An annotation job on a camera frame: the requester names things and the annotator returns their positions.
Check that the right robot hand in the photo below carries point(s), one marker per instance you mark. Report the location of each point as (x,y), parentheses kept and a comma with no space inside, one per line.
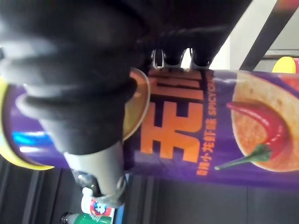
(70,70)

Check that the purple chips can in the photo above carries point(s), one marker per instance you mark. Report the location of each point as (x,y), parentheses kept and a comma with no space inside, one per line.
(187,130)

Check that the white bottle with red label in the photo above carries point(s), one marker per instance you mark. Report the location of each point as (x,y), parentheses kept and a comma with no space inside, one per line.
(98,206)

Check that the green bottle with black cap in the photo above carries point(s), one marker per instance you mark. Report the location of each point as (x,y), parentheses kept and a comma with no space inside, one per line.
(91,219)

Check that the yellow and pink package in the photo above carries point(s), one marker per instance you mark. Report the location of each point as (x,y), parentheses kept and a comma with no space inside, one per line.
(286,65)

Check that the dark shelf frame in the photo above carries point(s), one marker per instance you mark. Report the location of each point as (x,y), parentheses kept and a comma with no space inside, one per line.
(268,30)

